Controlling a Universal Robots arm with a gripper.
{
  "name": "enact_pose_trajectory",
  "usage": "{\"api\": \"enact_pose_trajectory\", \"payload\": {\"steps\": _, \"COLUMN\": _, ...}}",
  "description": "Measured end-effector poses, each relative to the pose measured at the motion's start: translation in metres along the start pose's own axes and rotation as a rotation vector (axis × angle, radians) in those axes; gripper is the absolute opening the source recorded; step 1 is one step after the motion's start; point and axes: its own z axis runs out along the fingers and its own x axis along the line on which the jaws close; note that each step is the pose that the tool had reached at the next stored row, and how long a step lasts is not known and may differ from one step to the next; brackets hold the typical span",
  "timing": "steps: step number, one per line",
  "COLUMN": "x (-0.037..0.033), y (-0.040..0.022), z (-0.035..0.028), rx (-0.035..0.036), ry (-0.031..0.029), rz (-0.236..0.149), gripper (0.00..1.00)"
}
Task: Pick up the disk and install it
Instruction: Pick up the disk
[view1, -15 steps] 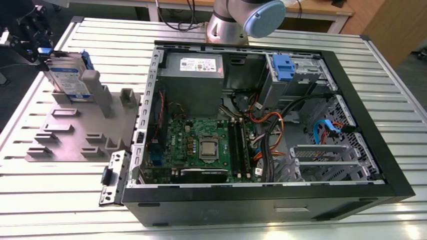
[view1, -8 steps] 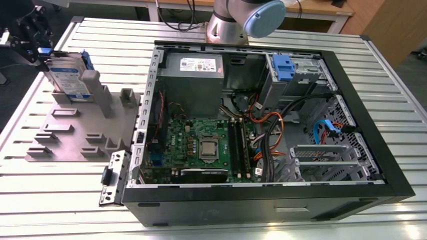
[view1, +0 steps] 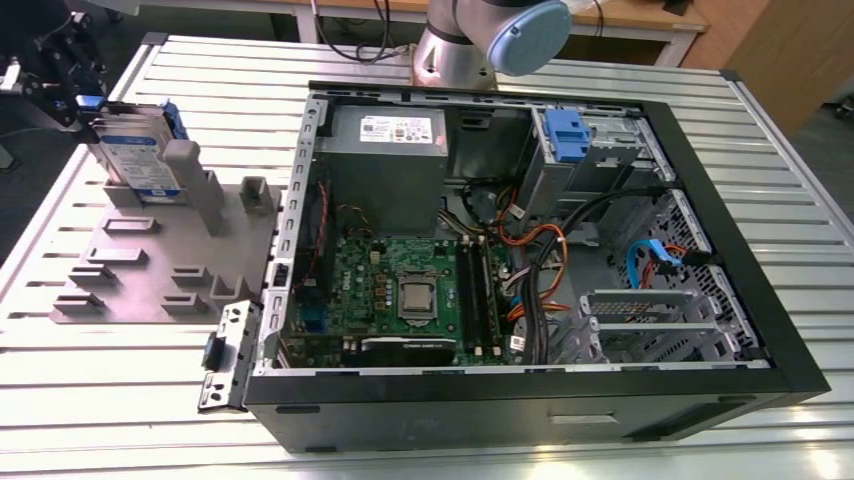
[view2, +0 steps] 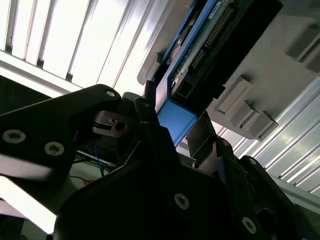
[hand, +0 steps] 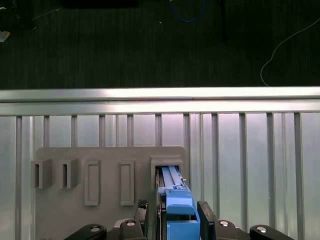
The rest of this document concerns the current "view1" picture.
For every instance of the grey parts rack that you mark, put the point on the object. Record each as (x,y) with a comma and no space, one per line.
(160,250)

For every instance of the wooden desk white frame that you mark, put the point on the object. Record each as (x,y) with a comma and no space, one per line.
(641,22)

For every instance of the black RAM slot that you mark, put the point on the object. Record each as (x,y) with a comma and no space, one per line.
(494,305)
(473,300)

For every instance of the CPU socket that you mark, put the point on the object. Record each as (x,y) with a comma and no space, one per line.
(437,300)

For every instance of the grey power supply unit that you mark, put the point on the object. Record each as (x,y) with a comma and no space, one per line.
(381,190)

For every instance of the metal card retention bracket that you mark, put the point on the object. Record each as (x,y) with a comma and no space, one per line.
(235,312)

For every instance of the blue plastic drive latch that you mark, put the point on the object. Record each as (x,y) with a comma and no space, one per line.
(567,135)

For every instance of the black PC case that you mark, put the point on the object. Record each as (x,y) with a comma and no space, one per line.
(467,415)

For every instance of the hard disk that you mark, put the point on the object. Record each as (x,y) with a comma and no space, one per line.
(143,165)

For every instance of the metal disk bay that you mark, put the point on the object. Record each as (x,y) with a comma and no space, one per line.
(641,327)

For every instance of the black graphics card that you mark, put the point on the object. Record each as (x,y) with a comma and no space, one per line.
(407,350)

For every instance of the green motherboard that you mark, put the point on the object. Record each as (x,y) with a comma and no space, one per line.
(361,260)

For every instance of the small black box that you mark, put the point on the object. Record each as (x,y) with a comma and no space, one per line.
(677,6)

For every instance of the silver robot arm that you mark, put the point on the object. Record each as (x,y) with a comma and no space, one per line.
(454,60)

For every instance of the black chair caster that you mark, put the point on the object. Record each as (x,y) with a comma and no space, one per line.
(844,107)

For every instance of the metal drive cage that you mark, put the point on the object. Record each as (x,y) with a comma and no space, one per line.
(574,185)

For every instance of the silver CPU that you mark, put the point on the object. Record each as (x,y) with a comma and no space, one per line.
(417,296)

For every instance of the brown wooden cabinet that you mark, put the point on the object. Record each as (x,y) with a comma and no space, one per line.
(788,50)

